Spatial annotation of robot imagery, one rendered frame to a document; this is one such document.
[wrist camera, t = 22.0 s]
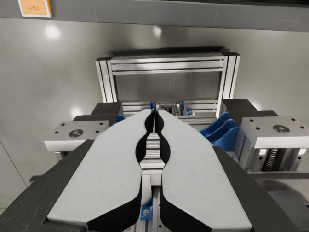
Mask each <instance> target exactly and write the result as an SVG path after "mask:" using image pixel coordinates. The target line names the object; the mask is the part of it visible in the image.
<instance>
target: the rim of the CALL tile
mask: <svg viewBox="0 0 309 232"><path fill-rule="evenodd" d="M44 2H45V6H46V12H47V15H34V14H24V13H23V9H22V6H21V2H20V0H18V3H19V6H20V10H21V13H22V16H23V17H51V15H50V10H49V5H48V1H47V0H44Z"/></svg>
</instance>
